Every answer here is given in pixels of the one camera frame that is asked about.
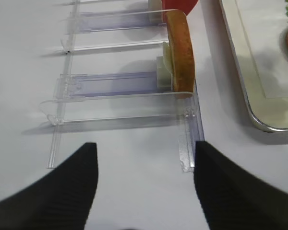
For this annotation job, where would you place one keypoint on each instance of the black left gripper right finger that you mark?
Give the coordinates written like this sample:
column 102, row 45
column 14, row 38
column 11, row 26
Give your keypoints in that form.
column 234, row 199

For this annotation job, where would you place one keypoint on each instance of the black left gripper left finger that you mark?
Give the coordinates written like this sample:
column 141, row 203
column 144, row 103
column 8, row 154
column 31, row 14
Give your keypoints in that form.
column 61, row 200

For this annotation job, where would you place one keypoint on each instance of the right red tomato slice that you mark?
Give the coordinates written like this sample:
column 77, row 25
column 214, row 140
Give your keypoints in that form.
column 185, row 6

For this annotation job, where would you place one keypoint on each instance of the cream rectangular metal tray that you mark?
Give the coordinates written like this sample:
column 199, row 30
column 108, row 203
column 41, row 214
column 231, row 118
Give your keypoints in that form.
column 268, row 115

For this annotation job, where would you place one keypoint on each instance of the clear acrylic left rack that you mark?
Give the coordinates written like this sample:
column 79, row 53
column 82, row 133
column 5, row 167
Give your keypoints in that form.
column 118, row 74

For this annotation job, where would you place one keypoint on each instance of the brown bun slice left rack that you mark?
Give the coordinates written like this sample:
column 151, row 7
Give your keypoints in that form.
column 181, row 50

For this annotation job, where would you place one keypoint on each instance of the white paper tray liner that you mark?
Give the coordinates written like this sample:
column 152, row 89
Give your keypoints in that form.
column 266, row 25

